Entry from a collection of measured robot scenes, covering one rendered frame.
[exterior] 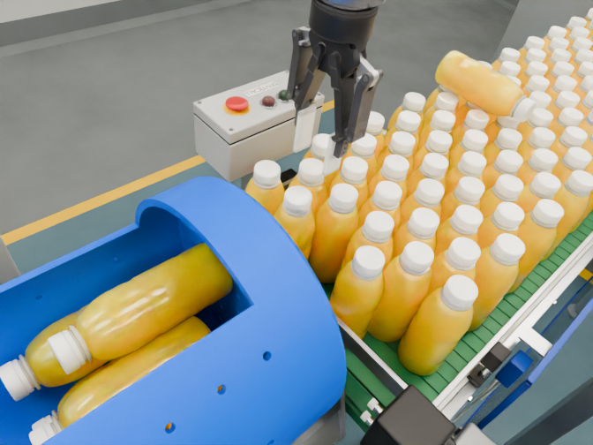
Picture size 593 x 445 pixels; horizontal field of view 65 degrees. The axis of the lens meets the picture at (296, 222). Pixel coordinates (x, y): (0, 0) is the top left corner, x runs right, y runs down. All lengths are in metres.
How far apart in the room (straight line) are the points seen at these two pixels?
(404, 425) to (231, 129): 0.46
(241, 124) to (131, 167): 1.67
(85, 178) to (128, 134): 0.37
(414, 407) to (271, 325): 0.27
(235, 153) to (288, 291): 0.40
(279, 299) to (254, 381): 0.06
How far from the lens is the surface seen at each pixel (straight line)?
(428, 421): 0.60
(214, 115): 0.75
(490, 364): 0.72
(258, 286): 0.37
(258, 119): 0.75
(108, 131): 2.61
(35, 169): 2.46
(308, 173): 0.69
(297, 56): 0.64
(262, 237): 0.39
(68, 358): 0.49
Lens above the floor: 1.53
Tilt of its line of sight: 47 degrees down
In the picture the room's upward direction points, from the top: 10 degrees clockwise
